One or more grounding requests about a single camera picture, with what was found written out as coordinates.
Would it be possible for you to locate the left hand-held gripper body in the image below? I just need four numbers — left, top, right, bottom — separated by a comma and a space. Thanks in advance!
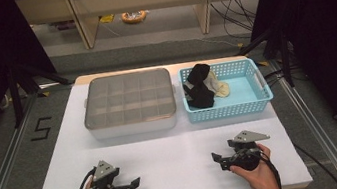
84, 156, 128, 189

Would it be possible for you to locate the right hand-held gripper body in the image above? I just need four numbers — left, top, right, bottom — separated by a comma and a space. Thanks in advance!
226, 126, 275, 174

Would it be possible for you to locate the white divided storage box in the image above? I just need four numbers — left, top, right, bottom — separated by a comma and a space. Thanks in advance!
78, 66, 182, 143

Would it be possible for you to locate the beige sock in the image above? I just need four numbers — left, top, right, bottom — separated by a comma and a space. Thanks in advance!
209, 79, 232, 100

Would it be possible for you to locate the blue plastic basket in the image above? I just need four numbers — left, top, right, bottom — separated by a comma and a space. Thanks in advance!
177, 54, 277, 125

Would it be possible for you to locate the person's right hand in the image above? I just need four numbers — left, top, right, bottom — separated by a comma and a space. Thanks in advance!
226, 141, 285, 189

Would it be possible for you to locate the white table board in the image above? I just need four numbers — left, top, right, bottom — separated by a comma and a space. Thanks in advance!
16, 50, 314, 189

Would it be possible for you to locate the black metal stand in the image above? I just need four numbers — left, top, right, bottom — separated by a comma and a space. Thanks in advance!
233, 24, 296, 95
4, 55, 78, 130

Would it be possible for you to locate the dark purple item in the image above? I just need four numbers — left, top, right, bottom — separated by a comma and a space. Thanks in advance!
56, 20, 77, 32

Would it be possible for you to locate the yellow packet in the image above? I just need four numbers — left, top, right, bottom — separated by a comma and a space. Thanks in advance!
98, 14, 116, 25

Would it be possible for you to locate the orange tape roll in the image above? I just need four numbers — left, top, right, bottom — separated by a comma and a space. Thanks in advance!
120, 9, 148, 26

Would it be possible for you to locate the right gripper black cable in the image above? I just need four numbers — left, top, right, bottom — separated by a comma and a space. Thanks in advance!
258, 148, 284, 189

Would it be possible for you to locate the black floor cable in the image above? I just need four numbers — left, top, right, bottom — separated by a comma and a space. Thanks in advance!
262, 68, 290, 89
293, 136, 337, 189

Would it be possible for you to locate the white floor cable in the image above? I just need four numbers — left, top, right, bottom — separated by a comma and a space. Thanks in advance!
197, 31, 241, 53

